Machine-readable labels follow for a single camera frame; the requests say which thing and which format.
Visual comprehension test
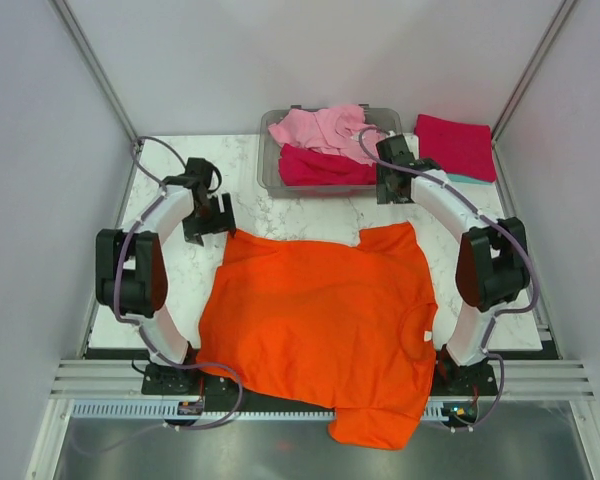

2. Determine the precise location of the right aluminium frame post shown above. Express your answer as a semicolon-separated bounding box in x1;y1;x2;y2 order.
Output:
491;0;580;145

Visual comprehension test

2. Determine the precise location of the light pink t shirt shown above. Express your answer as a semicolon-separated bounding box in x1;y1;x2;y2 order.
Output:
268;104;386;165

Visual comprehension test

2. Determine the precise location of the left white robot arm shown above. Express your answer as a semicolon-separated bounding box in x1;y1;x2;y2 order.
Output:
95;157;237;393

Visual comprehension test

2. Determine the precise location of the magenta t shirt in bin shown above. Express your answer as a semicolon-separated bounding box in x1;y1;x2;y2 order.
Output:
278;144;376;187

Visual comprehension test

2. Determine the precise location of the aluminium frame post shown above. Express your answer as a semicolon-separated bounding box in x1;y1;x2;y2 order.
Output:
49;0;137;140
491;0;580;145

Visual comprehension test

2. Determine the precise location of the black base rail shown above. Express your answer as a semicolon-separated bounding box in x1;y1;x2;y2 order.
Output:
132;360;498;414

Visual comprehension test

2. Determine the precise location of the folded magenta t shirt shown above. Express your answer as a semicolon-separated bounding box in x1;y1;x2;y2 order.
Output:
414;114;497;183

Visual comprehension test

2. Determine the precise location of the folded teal t shirt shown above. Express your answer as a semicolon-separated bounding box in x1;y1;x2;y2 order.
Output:
446;173;491;186

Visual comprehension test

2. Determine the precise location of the white slotted cable duct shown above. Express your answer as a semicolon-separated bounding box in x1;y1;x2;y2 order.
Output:
69;397;481;420

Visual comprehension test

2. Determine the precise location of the orange t shirt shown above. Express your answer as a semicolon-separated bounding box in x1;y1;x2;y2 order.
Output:
197;223;437;450

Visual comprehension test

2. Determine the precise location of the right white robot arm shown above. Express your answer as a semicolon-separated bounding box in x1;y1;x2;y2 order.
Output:
367;134;537;394

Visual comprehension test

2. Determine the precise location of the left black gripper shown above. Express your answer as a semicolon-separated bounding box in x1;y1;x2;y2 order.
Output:
183;194;236;247

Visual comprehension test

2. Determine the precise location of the left aluminium frame post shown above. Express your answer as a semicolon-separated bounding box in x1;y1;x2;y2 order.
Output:
49;0;137;140

